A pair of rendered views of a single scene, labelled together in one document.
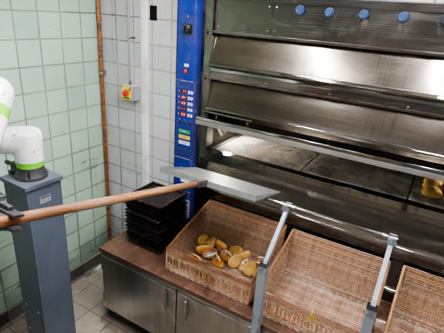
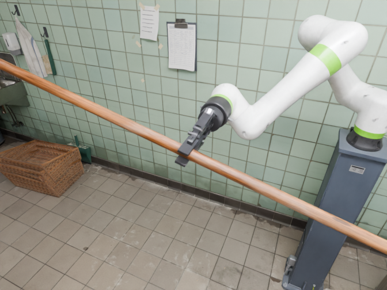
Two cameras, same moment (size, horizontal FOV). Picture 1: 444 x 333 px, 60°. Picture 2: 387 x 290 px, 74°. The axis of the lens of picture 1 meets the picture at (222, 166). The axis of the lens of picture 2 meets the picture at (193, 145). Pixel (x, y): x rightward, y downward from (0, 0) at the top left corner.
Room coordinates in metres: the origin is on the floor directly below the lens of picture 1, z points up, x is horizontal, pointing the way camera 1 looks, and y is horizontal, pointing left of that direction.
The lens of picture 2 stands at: (0.82, -0.01, 1.88)
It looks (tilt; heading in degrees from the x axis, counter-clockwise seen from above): 34 degrees down; 85
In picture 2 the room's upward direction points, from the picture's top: straight up
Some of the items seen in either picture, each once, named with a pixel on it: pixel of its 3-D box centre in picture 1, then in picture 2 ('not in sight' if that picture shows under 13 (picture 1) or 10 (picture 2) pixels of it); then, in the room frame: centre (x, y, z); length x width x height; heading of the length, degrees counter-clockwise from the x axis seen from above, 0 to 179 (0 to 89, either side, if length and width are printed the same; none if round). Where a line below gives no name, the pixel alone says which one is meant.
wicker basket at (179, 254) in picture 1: (226, 246); not in sight; (1.94, -0.06, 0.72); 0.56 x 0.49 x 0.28; 61
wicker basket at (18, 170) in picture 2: not in sight; (40, 163); (-0.54, 2.17, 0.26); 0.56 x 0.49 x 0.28; 158
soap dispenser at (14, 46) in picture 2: not in sight; (12, 44); (-0.68, 2.73, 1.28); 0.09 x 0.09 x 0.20; 61
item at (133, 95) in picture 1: (129, 92); not in sight; (2.57, 0.65, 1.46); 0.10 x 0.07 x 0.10; 61
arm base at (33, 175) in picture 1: (24, 167); (365, 131); (1.73, 0.98, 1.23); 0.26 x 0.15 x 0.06; 59
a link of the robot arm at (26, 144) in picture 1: (24, 146); (374, 111); (1.70, 0.94, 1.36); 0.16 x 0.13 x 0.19; 102
